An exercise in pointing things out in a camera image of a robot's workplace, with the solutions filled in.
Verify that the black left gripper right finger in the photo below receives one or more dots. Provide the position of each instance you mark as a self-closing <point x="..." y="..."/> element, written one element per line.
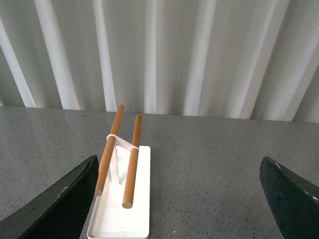
<point x="293" y="200"/>

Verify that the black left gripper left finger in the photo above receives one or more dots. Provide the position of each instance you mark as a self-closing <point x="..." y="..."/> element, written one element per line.
<point x="60" y="211"/>

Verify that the white towel rack stand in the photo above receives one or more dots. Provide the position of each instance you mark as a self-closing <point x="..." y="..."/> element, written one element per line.
<point x="109" y="220"/>

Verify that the left wooden rack rod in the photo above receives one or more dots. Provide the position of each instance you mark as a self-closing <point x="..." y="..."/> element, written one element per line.
<point x="108" y="151"/>

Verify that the wooden rack rod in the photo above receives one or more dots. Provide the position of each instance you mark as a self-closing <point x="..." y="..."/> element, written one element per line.
<point x="108" y="151"/>
<point x="128" y="197"/>

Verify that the right wooden rack rod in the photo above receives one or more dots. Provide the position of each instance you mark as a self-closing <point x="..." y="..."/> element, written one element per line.
<point x="128" y="197"/>

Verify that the white curtain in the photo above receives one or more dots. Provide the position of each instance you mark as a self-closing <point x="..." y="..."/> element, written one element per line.
<point x="244" y="59"/>

